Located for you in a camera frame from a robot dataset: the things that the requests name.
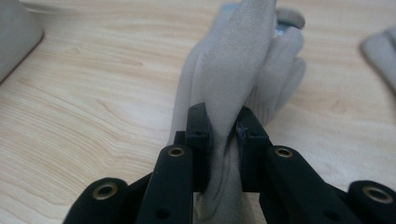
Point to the beige glove with dark button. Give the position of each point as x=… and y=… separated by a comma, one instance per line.
x=383, y=49

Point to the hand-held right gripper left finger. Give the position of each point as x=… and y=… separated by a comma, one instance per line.
x=171, y=186

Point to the plain beige glove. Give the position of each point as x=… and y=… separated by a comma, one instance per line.
x=230, y=62

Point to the grey plastic bin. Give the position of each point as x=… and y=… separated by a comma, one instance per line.
x=15, y=37

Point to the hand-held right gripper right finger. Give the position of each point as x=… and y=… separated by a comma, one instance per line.
x=280, y=186

